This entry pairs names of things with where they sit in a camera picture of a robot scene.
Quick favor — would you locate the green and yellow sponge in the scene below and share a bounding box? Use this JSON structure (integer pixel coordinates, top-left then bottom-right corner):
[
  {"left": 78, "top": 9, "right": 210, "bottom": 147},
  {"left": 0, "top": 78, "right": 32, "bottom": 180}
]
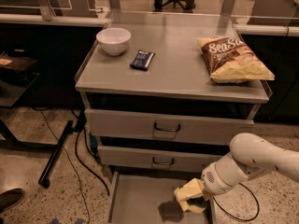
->
[{"left": 178, "top": 195, "right": 209, "bottom": 215}]

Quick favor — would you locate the brown yellow chip bag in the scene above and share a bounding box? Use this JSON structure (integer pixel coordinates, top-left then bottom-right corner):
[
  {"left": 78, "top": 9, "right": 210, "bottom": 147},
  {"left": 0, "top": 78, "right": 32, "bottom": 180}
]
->
[{"left": 197, "top": 37, "right": 275, "bottom": 84}]

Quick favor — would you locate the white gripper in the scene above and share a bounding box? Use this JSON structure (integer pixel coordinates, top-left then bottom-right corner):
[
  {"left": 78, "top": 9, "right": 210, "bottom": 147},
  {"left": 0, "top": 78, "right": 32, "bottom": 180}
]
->
[{"left": 173, "top": 163, "right": 237, "bottom": 215}]

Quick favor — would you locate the middle grey drawer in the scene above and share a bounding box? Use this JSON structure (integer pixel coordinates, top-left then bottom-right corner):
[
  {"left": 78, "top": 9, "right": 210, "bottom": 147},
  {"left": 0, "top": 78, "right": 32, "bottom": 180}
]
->
[{"left": 98, "top": 146, "right": 221, "bottom": 173}]

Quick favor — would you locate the black cable loop on floor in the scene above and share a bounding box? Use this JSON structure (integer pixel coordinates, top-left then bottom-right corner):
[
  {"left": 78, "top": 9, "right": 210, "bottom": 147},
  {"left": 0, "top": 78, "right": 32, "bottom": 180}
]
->
[{"left": 212, "top": 182, "right": 261, "bottom": 222}]

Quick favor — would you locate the dark blue snack packet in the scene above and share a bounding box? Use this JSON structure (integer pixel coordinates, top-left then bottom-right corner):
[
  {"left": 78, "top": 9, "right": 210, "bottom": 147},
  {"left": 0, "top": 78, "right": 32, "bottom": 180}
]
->
[{"left": 130, "top": 49, "right": 155, "bottom": 71}]

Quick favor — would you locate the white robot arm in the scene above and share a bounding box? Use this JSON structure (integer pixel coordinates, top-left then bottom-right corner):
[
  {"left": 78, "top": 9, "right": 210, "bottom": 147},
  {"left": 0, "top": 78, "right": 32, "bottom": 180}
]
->
[{"left": 174, "top": 133, "right": 299, "bottom": 214}]

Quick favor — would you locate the top grey drawer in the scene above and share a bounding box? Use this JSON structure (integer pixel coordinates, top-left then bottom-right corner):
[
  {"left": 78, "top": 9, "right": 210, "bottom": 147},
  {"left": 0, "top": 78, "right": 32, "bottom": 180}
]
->
[{"left": 85, "top": 109, "right": 254, "bottom": 145}]

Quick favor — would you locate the grey metal drawer cabinet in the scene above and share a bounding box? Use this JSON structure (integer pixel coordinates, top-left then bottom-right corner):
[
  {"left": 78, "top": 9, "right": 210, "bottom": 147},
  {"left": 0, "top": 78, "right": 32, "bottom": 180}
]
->
[{"left": 74, "top": 10, "right": 273, "bottom": 224}]

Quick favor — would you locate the black cable left of cabinet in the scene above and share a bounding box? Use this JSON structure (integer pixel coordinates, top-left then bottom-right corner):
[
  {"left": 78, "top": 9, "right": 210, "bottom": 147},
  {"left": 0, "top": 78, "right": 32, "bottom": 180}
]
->
[{"left": 70, "top": 108, "right": 111, "bottom": 197}]

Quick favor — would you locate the black stand leg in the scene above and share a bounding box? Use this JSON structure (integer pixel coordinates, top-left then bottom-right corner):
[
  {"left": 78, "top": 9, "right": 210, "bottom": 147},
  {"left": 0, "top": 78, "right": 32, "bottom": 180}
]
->
[{"left": 38, "top": 120, "right": 73, "bottom": 189}]

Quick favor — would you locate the white ceramic bowl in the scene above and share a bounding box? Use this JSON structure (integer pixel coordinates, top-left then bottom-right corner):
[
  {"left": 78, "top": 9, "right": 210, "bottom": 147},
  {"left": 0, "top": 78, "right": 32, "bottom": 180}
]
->
[{"left": 96, "top": 28, "right": 131, "bottom": 56}]

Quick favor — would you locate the dark shoe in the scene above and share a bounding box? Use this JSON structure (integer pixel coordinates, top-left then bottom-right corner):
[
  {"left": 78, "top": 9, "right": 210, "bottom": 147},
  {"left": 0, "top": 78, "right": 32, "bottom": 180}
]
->
[{"left": 0, "top": 188, "right": 24, "bottom": 211}]

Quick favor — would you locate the bottom grey open drawer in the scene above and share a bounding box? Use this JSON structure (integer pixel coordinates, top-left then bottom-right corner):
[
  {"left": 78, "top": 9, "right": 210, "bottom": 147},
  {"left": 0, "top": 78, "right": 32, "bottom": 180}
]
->
[{"left": 104, "top": 169, "right": 214, "bottom": 224}]

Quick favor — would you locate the dark side table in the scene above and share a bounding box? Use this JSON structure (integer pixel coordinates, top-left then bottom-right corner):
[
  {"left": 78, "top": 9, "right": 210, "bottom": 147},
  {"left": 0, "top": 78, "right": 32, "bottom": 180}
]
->
[{"left": 0, "top": 65, "right": 55, "bottom": 152}]

